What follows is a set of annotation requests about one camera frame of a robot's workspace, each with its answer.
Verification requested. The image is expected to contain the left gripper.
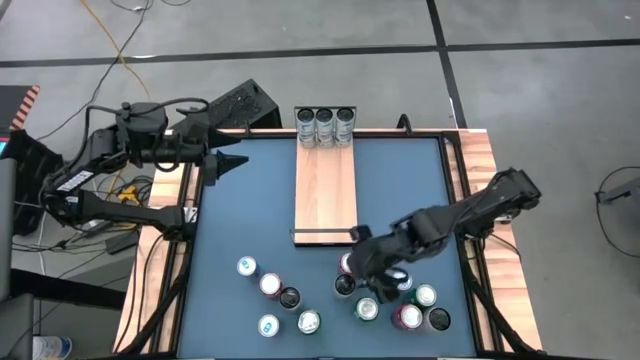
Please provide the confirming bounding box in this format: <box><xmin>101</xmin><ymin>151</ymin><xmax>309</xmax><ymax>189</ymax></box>
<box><xmin>174</xmin><ymin>127</ymin><xmax>250</xmax><ymax>187</ymax></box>

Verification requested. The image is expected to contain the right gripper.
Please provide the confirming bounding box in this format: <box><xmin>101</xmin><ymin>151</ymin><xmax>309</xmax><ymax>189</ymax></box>
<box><xmin>349</xmin><ymin>233</ymin><xmax>410</xmax><ymax>305</ymax></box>

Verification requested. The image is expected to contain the blue silver Red Bull can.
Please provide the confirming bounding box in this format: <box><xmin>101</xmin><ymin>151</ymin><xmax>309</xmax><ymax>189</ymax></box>
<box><xmin>235</xmin><ymin>255</ymin><xmax>262</xmax><ymax>280</ymax></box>
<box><xmin>389</xmin><ymin>268</ymin><xmax>415</xmax><ymax>293</ymax></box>

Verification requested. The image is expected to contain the slim silver can blue tab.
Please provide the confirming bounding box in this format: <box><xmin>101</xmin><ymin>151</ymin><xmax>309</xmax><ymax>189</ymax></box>
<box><xmin>257</xmin><ymin>313</ymin><xmax>281</xmax><ymax>339</ymax></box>

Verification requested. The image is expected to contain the green Sprite can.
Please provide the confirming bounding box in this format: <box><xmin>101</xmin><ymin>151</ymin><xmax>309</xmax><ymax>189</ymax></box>
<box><xmin>354</xmin><ymin>296</ymin><xmax>381</xmax><ymax>323</ymax></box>
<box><xmin>405</xmin><ymin>283</ymin><xmax>439</xmax><ymax>310</ymax></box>
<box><xmin>296</xmin><ymin>308</ymin><xmax>323</xmax><ymax>336</ymax></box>

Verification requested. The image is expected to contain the black perforated computer tower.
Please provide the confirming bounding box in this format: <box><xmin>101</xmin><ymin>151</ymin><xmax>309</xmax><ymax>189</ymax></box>
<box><xmin>207</xmin><ymin>78</ymin><xmax>283</xmax><ymax>132</ymax></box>

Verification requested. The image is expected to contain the yellow plug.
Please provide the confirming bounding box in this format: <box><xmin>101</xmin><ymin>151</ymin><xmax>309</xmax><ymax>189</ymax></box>
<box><xmin>117</xmin><ymin>184</ymin><xmax>144</xmax><ymax>206</ymax></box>

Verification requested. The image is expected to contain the black power adapter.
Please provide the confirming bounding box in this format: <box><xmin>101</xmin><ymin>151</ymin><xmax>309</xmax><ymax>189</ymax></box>
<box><xmin>104</xmin><ymin>230</ymin><xmax>140</xmax><ymax>255</ymax></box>

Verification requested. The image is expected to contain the black mesh crate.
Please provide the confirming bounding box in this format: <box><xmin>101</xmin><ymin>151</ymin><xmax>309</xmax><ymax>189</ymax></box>
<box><xmin>0</xmin><ymin>128</ymin><xmax>65</xmax><ymax>236</ymax></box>

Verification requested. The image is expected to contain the black floor bar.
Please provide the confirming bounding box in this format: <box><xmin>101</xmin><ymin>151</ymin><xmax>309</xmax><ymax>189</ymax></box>
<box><xmin>9</xmin><ymin>268</ymin><xmax>127</xmax><ymax>311</ymax></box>

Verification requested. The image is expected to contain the white and blue container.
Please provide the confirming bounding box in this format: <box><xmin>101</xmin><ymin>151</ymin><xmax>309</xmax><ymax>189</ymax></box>
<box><xmin>32</xmin><ymin>335</ymin><xmax>74</xmax><ymax>360</ymax></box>

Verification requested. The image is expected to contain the wooden shelf black metal frame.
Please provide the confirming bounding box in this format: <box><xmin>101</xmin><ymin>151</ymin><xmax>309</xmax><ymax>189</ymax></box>
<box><xmin>289</xmin><ymin>104</ymin><xmax>366</xmax><ymax>247</ymax></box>

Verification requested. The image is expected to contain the black floor cable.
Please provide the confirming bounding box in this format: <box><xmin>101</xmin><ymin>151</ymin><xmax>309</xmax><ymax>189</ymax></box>
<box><xmin>35</xmin><ymin>0</ymin><xmax>151</xmax><ymax>142</ymax></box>

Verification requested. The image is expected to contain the yellow floor cable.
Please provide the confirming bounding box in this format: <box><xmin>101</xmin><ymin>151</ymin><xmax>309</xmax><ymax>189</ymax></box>
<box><xmin>79</xmin><ymin>0</ymin><xmax>151</xmax><ymax>99</ymax></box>

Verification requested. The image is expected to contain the black metal rig frame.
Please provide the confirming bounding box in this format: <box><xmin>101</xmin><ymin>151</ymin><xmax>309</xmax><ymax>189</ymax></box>
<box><xmin>113</xmin><ymin>127</ymin><xmax>546</xmax><ymax>360</ymax></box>

